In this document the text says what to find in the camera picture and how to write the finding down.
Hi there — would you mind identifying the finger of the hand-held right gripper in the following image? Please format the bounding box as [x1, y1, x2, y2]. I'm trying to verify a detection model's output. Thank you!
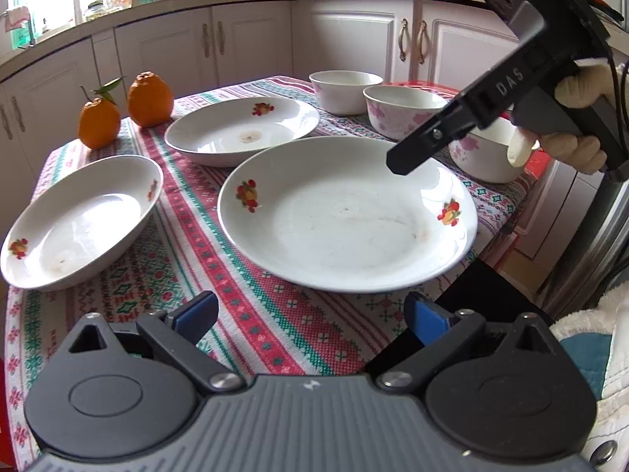
[386, 100, 481, 176]

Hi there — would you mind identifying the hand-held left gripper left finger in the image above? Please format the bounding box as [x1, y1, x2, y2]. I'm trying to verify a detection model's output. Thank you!
[61, 291, 246, 396]

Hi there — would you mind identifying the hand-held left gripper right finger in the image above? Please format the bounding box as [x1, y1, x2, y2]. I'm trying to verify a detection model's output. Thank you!
[376, 291, 558, 394]

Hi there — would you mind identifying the white pink-flower bowl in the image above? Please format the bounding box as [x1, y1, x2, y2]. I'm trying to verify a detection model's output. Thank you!
[309, 70, 384, 116]
[362, 85, 449, 141]
[448, 117, 541, 184]

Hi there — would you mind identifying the large white fruit-print plate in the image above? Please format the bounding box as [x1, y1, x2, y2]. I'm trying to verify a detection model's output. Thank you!
[217, 136, 479, 293]

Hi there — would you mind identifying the stained white fruit-print plate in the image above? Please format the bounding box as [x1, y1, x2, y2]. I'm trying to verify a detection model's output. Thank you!
[164, 96, 321, 168]

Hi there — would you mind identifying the person's right hand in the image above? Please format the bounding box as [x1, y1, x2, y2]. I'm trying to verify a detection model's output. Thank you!
[506, 56, 625, 175]

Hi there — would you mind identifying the white cabinet door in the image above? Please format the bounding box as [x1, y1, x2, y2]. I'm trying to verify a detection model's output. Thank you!
[7, 39, 101, 173]
[212, 0, 294, 93]
[292, 0, 417, 89]
[417, 0, 497, 90]
[114, 7, 215, 119]

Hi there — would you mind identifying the red pot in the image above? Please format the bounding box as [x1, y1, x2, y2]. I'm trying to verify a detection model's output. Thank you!
[585, 0, 625, 25]

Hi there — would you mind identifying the red green patterned tablecloth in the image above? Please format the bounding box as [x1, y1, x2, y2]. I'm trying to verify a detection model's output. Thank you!
[4, 75, 541, 470]

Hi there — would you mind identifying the white low cabinet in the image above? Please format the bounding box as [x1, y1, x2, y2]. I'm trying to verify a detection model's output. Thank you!
[513, 157, 607, 306]

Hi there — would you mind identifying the white fleece jacket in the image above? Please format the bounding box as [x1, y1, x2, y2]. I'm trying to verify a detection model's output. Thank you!
[550, 282, 629, 472]

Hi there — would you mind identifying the orange with green leaves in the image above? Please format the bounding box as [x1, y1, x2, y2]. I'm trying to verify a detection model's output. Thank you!
[77, 76, 127, 151]

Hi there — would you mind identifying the bumpy orange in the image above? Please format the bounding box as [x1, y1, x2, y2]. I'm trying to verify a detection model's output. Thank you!
[128, 72, 175, 129]

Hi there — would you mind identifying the metal faucet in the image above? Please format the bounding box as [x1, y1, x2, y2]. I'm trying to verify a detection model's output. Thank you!
[0, 10, 37, 50]

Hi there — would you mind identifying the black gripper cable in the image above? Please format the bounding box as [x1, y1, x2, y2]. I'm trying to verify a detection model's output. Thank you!
[605, 56, 629, 109]

